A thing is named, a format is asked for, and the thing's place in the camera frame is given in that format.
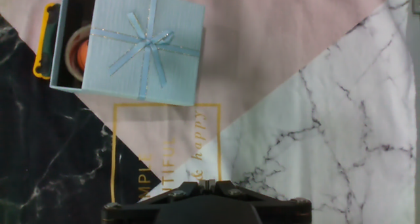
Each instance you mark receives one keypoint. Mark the yellow and black tool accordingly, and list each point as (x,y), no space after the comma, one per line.
(49,43)

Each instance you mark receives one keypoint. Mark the round white orange item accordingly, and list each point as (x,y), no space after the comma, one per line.
(73,53)

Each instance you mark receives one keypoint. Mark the marble pink black tablecloth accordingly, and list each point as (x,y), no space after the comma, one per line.
(311,119)

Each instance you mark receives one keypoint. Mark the light blue inner gift box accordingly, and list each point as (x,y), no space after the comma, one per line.
(59,46)

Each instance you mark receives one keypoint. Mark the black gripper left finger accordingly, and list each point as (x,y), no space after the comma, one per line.
(177,192)

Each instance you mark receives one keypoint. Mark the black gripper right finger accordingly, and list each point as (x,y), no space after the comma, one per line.
(236,192)

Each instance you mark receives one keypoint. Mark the light blue bow casing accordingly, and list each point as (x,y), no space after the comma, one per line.
(115,69)

